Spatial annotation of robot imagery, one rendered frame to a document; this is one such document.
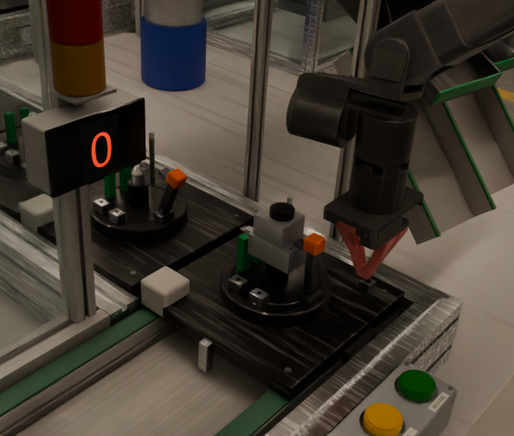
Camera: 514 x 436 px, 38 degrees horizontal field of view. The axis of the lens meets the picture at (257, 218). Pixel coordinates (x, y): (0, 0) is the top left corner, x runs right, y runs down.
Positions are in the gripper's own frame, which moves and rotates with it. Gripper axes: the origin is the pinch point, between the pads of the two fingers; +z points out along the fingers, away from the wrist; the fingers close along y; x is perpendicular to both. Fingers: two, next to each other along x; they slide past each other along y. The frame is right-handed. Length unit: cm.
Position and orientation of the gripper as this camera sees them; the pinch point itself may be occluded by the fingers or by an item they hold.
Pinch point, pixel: (364, 270)
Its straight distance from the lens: 84.3
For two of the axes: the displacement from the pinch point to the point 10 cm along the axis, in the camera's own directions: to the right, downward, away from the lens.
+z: -0.5, 8.5, 5.3
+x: 7.7, 3.7, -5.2
